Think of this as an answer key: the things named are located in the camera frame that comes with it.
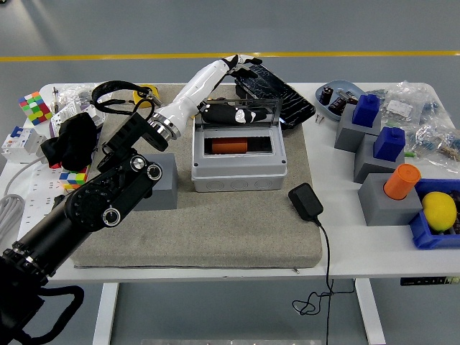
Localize blue-grey dish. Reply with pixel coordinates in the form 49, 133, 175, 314
315, 79, 364, 122

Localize black cloth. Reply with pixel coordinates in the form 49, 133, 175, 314
40, 112, 100, 170

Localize blue block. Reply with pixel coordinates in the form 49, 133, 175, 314
372, 126, 406, 161
351, 93, 382, 127

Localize grey table base bar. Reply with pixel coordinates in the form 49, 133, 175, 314
142, 339, 323, 345

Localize grey block with round hole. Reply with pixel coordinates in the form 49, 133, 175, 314
132, 153, 179, 211

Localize clear plastic bag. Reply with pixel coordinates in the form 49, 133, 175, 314
57, 82, 119, 109

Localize black adapter cord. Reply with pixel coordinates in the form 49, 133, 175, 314
291, 215, 357, 345

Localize grey enclosure box with lid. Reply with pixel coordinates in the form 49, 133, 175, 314
191, 91, 288, 193

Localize orange cylinder battery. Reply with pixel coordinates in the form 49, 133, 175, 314
211, 138, 249, 155
383, 163, 422, 201

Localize blue plastic bin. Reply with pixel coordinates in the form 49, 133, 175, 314
408, 178, 460, 250

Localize grey-brown mat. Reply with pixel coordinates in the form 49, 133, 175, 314
68, 83, 323, 270

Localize yellow lemon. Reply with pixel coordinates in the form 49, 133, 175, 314
421, 191, 458, 232

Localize clear bag of components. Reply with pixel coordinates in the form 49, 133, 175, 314
366, 80, 452, 125
405, 118, 460, 173

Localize yellow tape measure with strap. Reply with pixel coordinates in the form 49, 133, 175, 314
132, 84, 162, 109

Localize white table leg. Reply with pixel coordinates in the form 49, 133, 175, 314
355, 279, 387, 345
91, 282, 119, 345

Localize dark parts in bin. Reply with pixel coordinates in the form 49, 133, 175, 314
447, 190, 460, 234

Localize white circuit breaker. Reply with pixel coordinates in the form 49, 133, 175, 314
1, 125, 47, 165

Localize cracked black phone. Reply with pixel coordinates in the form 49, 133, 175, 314
235, 63, 317, 131

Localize black power adapter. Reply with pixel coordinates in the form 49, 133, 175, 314
288, 182, 323, 222

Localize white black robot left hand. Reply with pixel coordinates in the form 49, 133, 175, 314
154, 53, 270, 133

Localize white purple component pack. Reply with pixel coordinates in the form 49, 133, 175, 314
50, 100, 109, 136

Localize white power strip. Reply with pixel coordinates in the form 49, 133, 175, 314
17, 167, 83, 234

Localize large colourful puzzle cube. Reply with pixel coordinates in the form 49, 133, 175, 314
17, 91, 52, 126

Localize black table control panel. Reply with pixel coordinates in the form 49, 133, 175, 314
400, 276, 460, 288

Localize small colourful puzzle cube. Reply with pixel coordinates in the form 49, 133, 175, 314
59, 165, 91, 190

